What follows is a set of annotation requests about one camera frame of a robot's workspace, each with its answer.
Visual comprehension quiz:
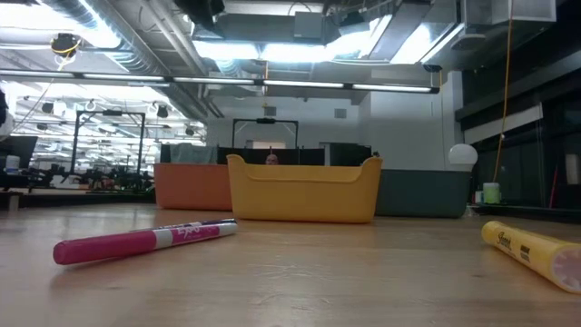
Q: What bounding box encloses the black monitor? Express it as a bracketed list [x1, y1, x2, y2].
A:
[0, 134, 39, 170]

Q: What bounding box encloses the fat yellow Sharpie highlighter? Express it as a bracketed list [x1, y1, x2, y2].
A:
[480, 220, 581, 294]

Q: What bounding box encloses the orange plastic bin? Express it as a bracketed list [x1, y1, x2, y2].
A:
[153, 163, 233, 213]

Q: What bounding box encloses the black cabinet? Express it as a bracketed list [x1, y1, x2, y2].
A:
[329, 143, 373, 167]

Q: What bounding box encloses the red pole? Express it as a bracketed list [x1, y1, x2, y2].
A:
[549, 165, 559, 208]

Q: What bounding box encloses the teal plastic bin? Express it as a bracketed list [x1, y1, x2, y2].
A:
[374, 169, 473, 218]

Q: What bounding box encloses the black LED light bar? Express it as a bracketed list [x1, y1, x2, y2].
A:
[0, 67, 440, 94]

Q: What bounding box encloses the black partition panel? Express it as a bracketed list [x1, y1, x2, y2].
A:
[217, 145, 326, 167]

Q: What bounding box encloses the pink Expo marker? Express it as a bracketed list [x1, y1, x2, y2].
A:
[53, 220, 239, 266]

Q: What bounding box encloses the black ceiling cord reel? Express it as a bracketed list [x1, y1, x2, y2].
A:
[49, 32, 83, 58]

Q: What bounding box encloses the black rig frame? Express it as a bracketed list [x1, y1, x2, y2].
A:
[72, 110, 146, 190]
[232, 117, 300, 149]

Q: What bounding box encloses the light green cup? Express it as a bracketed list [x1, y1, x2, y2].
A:
[482, 182, 502, 205]

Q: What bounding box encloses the white bulb silver base lamp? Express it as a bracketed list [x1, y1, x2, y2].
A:
[448, 143, 479, 172]

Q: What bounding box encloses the yellow plastic bin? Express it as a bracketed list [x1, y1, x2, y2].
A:
[226, 154, 384, 224]

